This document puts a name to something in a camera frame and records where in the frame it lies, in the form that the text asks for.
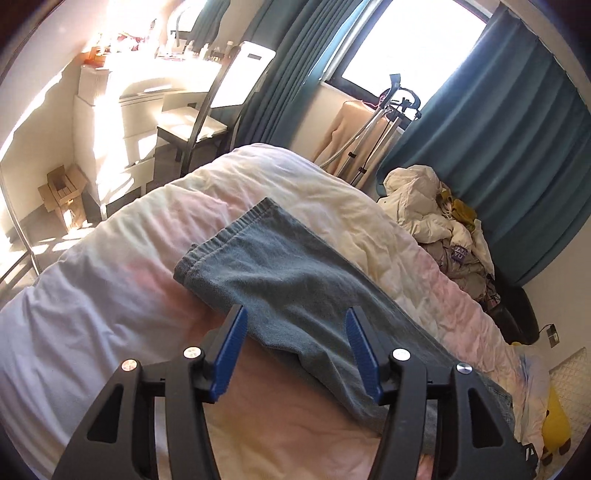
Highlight black armchair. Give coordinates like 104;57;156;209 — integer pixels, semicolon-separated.
485;281;541;344

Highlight pile of white bedding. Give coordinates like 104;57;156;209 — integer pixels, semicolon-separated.
376;165;495;282

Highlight narrow teal curtain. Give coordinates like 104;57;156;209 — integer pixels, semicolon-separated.
228;0;384;162

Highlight metal pole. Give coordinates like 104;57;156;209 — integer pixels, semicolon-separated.
0;164;42;278

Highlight cardboard box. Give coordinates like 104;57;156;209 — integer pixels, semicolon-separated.
37;164;90;232

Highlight blue denim pants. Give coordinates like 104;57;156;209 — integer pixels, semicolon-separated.
173;198;515;457

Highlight row of cosmetic bottles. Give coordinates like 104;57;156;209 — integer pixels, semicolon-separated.
157;39;236;63

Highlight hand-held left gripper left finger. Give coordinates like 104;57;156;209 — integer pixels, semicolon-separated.
53;305;250;480

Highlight pastel tie-dye duvet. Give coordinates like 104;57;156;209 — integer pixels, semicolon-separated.
0;143;550;480

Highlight white dressing table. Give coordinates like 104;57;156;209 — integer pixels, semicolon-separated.
74;55;227;217

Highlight wide teal curtain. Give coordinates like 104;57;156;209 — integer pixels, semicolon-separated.
376;7;587;287

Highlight window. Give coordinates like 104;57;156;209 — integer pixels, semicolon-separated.
323;0;492;100

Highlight garment steamer stand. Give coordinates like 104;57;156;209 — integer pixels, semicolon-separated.
318;74;423;188

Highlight vanity mirror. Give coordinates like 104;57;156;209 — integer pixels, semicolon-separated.
168;0;232;47

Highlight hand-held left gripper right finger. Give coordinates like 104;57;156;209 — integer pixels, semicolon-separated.
345;307;522;480

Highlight white quilted headboard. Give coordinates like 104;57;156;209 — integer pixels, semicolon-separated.
547;346;589;407

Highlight white garment with purple print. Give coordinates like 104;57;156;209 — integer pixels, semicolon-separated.
443;231;476;268

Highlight mustard yellow cloth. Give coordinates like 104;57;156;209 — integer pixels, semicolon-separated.
436;187;478;232

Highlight yellow plush toy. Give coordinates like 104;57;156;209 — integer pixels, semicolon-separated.
540;385;573;467

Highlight white-backed black chair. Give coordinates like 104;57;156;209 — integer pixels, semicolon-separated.
154;41;278;174

